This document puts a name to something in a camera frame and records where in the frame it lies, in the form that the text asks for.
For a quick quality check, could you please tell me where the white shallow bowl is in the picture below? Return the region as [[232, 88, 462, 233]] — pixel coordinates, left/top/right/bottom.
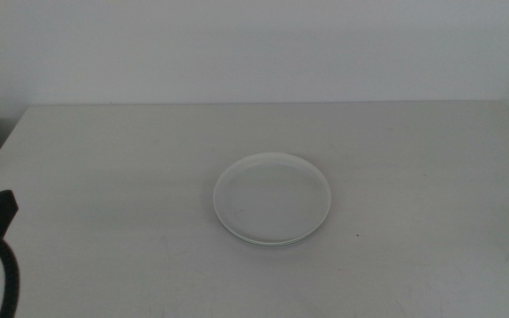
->
[[212, 152, 332, 246]]

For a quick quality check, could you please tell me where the mint green shallow bowl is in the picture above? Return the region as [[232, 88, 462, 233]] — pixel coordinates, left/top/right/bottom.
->
[[224, 227, 323, 246]]

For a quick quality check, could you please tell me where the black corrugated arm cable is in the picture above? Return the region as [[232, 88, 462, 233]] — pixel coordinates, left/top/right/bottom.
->
[[0, 238, 21, 318]]

